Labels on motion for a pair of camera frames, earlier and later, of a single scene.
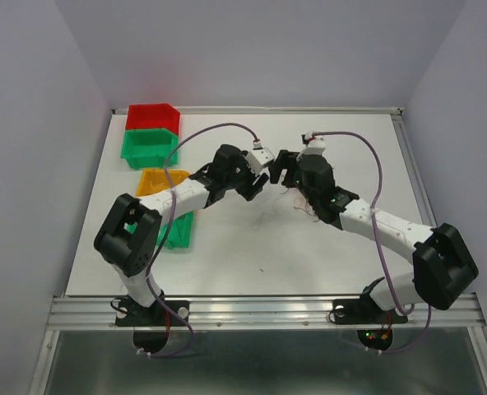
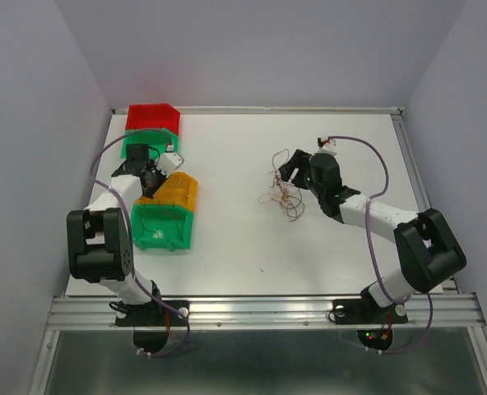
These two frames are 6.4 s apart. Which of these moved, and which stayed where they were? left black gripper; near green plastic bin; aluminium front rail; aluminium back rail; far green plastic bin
Moved: left black gripper
Stayed: aluminium back rail; near green plastic bin; far green plastic bin; aluminium front rail
